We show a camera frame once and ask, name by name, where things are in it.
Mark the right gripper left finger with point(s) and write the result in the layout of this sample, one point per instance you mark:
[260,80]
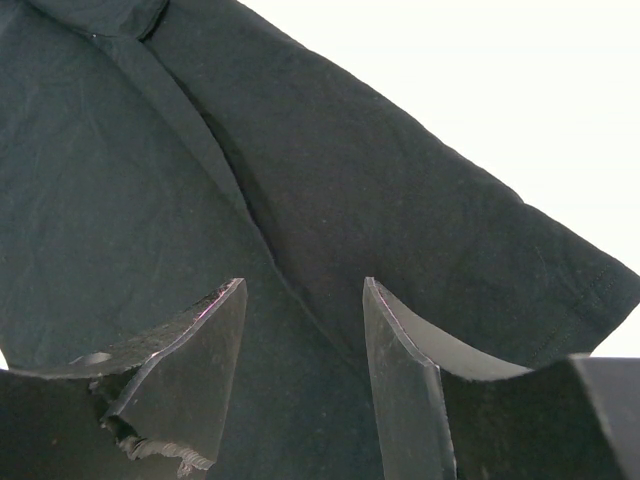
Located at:
[151,407]

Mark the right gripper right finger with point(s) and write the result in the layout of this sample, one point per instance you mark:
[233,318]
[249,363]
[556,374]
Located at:
[445,410]

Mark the black t-shirt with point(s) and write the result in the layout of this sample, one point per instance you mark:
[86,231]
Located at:
[151,150]

